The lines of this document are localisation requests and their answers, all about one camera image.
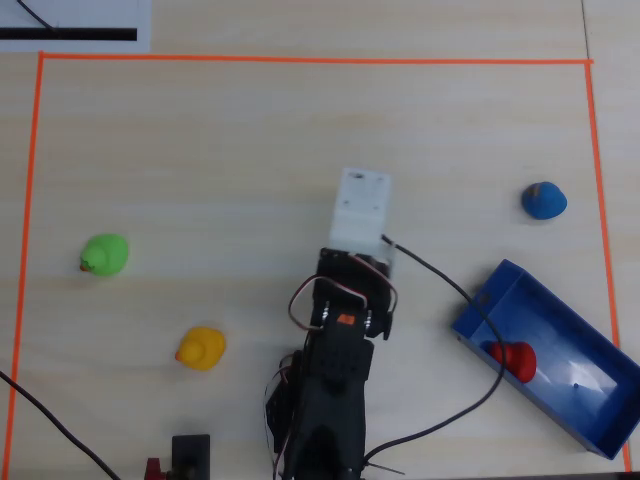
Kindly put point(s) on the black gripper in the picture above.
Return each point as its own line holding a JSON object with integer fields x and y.
{"x": 356, "y": 260}

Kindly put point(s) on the red rubber duck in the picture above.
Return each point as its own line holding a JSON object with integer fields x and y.
{"x": 520, "y": 362}

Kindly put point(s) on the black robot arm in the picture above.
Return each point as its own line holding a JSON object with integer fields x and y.
{"x": 335, "y": 400}

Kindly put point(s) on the yellow rubber duck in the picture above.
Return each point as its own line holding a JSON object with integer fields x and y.
{"x": 202, "y": 350}

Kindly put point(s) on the blue rubber duck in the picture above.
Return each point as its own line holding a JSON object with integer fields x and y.
{"x": 545, "y": 202}

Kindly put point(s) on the blue plastic box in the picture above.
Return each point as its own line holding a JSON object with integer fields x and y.
{"x": 575, "y": 350}

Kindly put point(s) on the green rubber duck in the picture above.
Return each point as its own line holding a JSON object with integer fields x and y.
{"x": 106, "y": 255}

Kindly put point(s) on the orange tape strip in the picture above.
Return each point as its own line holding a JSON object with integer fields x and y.
{"x": 300, "y": 60}
{"x": 25, "y": 250}
{"x": 602, "y": 200}

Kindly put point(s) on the red clamp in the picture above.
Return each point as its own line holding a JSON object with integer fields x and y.
{"x": 154, "y": 470}

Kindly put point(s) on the white paper label black bar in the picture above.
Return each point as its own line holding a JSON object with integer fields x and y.
{"x": 100, "y": 15}

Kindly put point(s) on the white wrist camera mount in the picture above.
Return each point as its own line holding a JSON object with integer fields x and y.
{"x": 360, "y": 210}

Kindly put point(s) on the black camera stand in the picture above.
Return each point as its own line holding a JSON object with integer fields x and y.
{"x": 190, "y": 450}

